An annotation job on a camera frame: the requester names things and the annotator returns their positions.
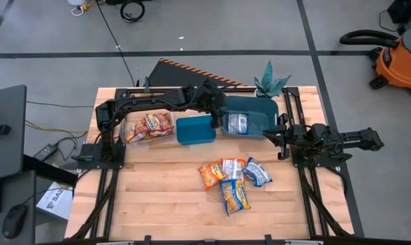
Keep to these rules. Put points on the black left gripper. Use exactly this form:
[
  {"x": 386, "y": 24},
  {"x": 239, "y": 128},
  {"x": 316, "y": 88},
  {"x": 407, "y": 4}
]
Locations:
[{"x": 210, "y": 100}]

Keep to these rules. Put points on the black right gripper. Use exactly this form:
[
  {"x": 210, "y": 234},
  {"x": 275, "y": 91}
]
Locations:
[{"x": 284, "y": 153}]

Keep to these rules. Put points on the blue Maruchan noodle packet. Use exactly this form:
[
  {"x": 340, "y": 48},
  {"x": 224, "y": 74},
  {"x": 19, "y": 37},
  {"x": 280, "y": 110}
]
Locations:
[
  {"x": 237, "y": 123},
  {"x": 234, "y": 196},
  {"x": 258, "y": 171}
]

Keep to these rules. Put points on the orange Maruchan noodle packet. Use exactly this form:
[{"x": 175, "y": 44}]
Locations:
[
  {"x": 233, "y": 168},
  {"x": 210, "y": 174}
]

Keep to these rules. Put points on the red Maruchan noodle packet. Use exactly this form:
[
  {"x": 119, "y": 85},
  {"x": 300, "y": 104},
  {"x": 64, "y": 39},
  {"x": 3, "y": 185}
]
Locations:
[
  {"x": 135, "y": 132},
  {"x": 167, "y": 130},
  {"x": 155, "y": 122}
]

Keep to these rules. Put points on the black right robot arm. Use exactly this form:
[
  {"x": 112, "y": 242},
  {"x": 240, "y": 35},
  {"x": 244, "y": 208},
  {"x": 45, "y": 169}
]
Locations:
[{"x": 355, "y": 139}]

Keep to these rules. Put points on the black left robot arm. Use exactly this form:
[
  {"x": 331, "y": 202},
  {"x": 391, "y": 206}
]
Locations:
[{"x": 141, "y": 100}]

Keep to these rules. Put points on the small blue plastic bin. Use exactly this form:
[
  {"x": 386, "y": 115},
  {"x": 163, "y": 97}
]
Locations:
[{"x": 195, "y": 131}]

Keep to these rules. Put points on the large teal plastic bin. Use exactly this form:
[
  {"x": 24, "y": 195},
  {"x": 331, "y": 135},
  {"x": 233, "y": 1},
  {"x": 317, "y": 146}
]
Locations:
[{"x": 260, "y": 112}]

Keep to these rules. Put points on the teal artificial plant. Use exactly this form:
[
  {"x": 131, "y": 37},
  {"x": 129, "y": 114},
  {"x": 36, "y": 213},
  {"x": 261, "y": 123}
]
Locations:
[{"x": 268, "y": 85}]

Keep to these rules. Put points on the black mat orange striped edge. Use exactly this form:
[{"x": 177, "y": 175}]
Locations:
[{"x": 178, "y": 76}]

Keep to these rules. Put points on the clear plastic bin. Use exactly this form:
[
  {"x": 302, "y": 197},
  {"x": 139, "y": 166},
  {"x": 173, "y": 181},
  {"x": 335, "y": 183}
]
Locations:
[{"x": 130, "y": 119}]

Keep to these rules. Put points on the orange shop vacuum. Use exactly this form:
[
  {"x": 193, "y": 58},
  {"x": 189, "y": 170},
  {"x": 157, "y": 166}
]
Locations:
[{"x": 399, "y": 64}]

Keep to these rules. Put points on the black power adapter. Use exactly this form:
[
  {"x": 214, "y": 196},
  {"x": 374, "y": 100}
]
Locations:
[{"x": 45, "y": 152}]

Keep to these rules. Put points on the black desk beam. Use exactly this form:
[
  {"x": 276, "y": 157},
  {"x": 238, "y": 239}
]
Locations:
[{"x": 49, "y": 170}]

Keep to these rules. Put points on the white printed box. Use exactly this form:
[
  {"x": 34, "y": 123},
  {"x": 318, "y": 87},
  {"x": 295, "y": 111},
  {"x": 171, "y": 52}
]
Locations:
[{"x": 56, "y": 204}]

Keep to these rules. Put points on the black case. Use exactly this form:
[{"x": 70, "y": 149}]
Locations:
[{"x": 406, "y": 10}]

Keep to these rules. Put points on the white round device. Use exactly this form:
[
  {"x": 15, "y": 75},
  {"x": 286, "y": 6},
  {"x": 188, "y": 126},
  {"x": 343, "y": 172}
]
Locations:
[{"x": 75, "y": 2}]

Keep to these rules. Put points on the dark low desk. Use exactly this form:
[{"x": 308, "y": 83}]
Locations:
[{"x": 21, "y": 190}]

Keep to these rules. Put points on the grey desk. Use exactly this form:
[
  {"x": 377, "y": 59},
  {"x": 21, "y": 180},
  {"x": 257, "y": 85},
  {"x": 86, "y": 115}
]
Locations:
[{"x": 8, "y": 153}]

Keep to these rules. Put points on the black computer mouse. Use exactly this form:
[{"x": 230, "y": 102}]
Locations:
[{"x": 15, "y": 219}]

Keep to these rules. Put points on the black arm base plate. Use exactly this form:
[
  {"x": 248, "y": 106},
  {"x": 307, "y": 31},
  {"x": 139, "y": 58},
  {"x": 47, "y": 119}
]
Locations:
[
  {"x": 90, "y": 160},
  {"x": 314, "y": 163}
]

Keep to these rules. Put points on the black metal rig frame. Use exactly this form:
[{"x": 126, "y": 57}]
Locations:
[{"x": 137, "y": 90}]

